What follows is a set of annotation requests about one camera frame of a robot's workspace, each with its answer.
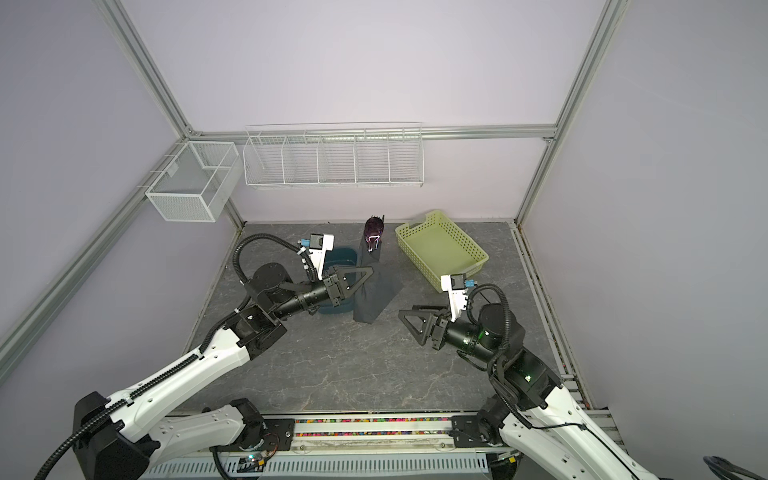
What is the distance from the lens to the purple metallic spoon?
599 millimetres

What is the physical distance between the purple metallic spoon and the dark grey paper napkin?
29 millimetres

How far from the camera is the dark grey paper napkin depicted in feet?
2.03
